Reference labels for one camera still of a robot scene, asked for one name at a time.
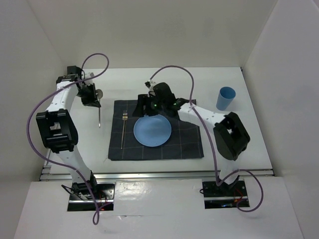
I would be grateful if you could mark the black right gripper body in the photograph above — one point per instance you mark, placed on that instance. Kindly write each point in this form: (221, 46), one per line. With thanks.
(153, 105)

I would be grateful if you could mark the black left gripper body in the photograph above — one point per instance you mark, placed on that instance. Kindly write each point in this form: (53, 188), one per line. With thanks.
(87, 94)

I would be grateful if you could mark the silver spoon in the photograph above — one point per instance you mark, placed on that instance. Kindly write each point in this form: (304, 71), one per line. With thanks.
(99, 109)

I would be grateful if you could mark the silver fork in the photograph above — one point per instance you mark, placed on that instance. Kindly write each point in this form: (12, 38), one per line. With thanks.
(124, 118)

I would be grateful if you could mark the blue plate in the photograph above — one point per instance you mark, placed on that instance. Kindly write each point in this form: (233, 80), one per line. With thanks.
(152, 131)

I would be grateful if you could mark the blue cup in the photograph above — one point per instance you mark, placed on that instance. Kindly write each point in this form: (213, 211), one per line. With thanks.
(225, 97)

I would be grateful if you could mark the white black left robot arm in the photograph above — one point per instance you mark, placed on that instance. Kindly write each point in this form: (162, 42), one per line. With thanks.
(58, 131)

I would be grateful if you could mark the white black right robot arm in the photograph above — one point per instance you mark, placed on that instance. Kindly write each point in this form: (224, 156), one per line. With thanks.
(231, 137)

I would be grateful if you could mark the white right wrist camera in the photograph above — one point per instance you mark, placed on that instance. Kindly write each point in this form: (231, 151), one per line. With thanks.
(150, 83)

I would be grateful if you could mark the aluminium table frame rail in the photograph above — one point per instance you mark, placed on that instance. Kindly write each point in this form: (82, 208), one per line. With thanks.
(46, 175)

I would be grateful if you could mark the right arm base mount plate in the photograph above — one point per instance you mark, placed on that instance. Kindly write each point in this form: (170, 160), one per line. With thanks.
(222, 197)

